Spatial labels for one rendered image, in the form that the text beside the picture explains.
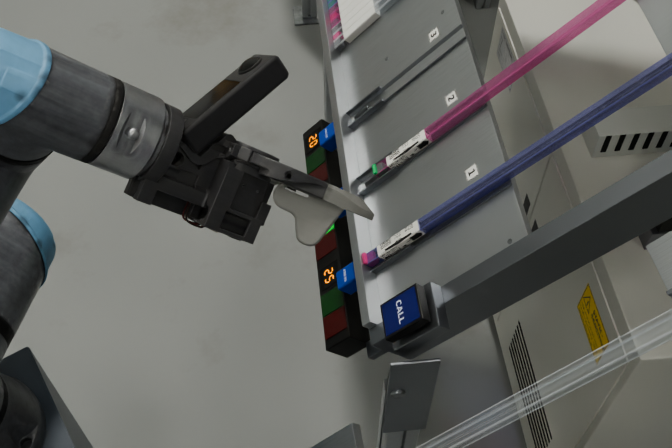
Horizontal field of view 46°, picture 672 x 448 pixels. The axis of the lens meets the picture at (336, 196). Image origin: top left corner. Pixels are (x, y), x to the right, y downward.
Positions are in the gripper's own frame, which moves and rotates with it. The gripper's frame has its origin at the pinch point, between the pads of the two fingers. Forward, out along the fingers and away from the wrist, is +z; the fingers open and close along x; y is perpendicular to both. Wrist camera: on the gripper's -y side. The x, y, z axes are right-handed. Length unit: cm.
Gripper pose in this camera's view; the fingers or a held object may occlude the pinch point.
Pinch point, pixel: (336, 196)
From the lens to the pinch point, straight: 79.7
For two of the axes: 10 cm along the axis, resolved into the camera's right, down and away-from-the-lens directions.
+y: -3.8, 9.2, -0.3
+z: 7.6, 3.3, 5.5
